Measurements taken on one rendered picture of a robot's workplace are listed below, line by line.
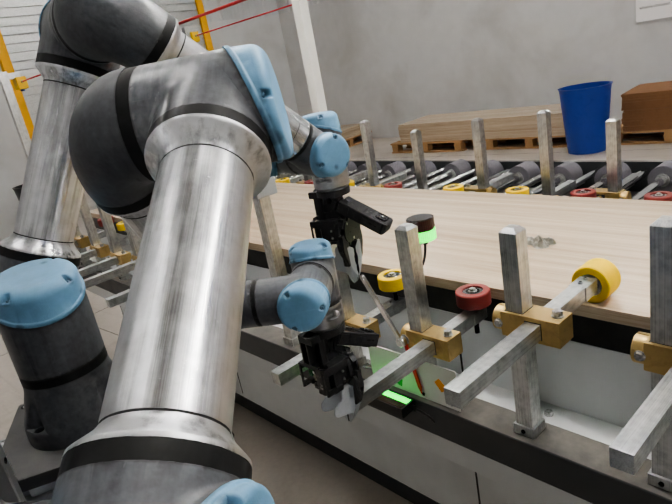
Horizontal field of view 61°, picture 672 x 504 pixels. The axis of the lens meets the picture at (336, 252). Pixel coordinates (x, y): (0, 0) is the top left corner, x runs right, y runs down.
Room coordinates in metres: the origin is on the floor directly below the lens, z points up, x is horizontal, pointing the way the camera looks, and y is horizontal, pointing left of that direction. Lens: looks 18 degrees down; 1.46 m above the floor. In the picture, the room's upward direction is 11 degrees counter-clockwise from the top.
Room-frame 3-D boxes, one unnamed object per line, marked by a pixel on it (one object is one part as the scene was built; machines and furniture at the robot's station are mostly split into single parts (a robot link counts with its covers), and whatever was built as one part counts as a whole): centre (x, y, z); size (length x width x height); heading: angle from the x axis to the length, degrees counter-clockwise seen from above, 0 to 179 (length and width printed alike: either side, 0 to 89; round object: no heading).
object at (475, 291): (1.21, -0.29, 0.85); 0.08 x 0.08 x 0.11
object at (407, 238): (1.15, -0.15, 0.87); 0.04 x 0.04 x 0.48; 40
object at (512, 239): (0.95, -0.31, 0.89); 0.04 x 0.04 x 0.48; 40
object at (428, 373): (1.15, -0.12, 0.75); 0.26 x 0.01 x 0.10; 40
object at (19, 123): (3.14, 1.45, 1.20); 0.12 x 0.09 x 1.00; 130
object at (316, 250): (0.93, 0.04, 1.12); 0.09 x 0.08 x 0.11; 171
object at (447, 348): (1.13, -0.17, 0.85); 0.14 x 0.06 x 0.05; 40
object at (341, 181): (1.17, -0.02, 1.23); 0.08 x 0.08 x 0.05
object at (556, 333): (0.94, -0.33, 0.95); 0.14 x 0.06 x 0.05; 40
